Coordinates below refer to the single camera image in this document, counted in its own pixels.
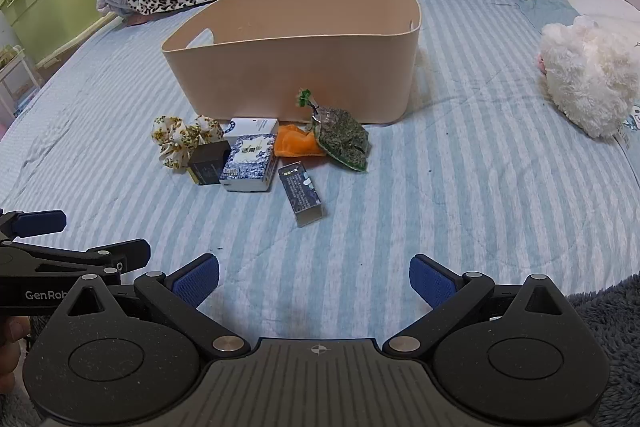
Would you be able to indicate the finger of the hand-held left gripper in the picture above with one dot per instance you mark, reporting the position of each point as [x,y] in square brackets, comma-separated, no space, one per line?
[41,222]
[127,252]

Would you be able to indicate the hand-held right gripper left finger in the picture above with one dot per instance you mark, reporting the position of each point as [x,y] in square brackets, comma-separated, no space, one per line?
[196,281]

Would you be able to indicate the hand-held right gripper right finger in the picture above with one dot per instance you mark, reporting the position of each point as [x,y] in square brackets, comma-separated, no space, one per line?
[431,281]

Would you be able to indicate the person's left hand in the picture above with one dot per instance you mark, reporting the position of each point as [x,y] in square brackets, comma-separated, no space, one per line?
[10,347]

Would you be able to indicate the blue striped bedsheet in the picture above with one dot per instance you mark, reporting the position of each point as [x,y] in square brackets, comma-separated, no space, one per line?
[450,187]

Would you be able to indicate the small black box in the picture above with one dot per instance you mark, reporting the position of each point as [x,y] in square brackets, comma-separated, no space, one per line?
[207,162]

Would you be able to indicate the floral yellow scrunchie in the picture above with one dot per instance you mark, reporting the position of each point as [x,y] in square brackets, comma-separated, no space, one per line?
[175,139]

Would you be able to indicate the blue and white patterned box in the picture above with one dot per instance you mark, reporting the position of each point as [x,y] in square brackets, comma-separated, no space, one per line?
[247,164]

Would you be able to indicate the dark blue slim box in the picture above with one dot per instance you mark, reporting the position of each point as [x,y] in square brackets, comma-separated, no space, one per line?
[301,192]

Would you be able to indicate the small white box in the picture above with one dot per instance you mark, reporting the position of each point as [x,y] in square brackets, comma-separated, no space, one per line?
[252,126]

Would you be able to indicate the green tea packet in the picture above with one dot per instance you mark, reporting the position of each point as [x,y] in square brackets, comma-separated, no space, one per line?
[342,139]

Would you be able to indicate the orange plush carrot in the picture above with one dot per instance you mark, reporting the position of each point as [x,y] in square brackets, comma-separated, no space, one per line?
[295,142]

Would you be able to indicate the grey fluffy rug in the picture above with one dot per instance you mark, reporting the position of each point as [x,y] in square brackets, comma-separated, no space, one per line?
[612,337]

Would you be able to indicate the small green artificial sprig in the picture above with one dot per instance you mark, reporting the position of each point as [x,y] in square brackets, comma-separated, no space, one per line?
[304,98]

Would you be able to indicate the beige storage bin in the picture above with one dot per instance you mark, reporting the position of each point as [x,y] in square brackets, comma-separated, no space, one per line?
[300,72]

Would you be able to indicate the white plush toy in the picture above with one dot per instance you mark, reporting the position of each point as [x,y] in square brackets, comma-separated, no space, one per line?
[585,72]

